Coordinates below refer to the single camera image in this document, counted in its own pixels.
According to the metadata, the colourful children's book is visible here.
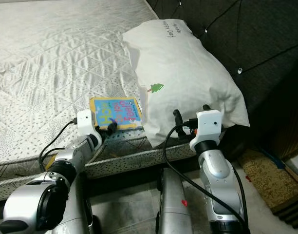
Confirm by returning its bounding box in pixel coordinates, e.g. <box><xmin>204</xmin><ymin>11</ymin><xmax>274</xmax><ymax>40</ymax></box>
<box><xmin>90</xmin><ymin>97</ymin><xmax>142</xmax><ymax>130</ymax></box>

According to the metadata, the dark bed base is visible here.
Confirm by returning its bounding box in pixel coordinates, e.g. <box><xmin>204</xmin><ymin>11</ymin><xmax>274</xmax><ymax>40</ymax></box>
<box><xmin>0</xmin><ymin>151</ymin><xmax>198</xmax><ymax>217</ymax></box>

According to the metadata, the silver right robot leg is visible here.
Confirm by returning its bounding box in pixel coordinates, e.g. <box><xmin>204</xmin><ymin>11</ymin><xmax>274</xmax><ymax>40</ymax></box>
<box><xmin>156</xmin><ymin>168</ymin><xmax>194</xmax><ymax>234</ymax></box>

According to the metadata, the white quilted mattress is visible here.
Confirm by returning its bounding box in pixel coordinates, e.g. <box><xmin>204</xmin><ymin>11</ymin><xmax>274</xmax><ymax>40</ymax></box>
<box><xmin>0</xmin><ymin>0</ymin><xmax>198</xmax><ymax>203</ymax></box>

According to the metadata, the black tufted headboard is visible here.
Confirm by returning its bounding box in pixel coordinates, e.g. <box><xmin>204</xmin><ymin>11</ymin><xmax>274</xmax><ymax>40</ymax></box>
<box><xmin>144</xmin><ymin>0</ymin><xmax>298</xmax><ymax>161</ymax></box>

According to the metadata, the brown floor rug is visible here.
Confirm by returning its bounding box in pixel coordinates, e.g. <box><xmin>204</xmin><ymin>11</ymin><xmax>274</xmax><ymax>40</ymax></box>
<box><xmin>237</xmin><ymin>146</ymin><xmax>298</xmax><ymax>215</ymax></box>

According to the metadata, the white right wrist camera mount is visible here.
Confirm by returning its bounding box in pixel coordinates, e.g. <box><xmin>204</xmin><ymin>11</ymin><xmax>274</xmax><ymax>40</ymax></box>
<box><xmin>189</xmin><ymin>110</ymin><xmax>224</xmax><ymax>151</ymax></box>

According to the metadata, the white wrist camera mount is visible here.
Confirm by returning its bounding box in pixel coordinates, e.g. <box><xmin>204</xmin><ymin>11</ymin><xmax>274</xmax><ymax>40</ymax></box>
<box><xmin>76</xmin><ymin>109</ymin><xmax>102</xmax><ymax>142</ymax></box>
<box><xmin>189</xmin><ymin>110</ymin><xmax>224</xmax><ymax>151</ymax></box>

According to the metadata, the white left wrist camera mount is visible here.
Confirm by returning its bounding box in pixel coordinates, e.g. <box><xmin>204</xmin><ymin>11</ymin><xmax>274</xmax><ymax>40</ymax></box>
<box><xmin>76</xmin><ymin>109</ymin><xmax>102</xmax><ymax>142</ymax></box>

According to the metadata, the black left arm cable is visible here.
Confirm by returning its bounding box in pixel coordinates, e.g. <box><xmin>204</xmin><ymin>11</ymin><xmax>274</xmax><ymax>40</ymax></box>
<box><xmin>39</xmin><ymin>146</ymin><xmax>67</xmax><ymax>166</ymax></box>

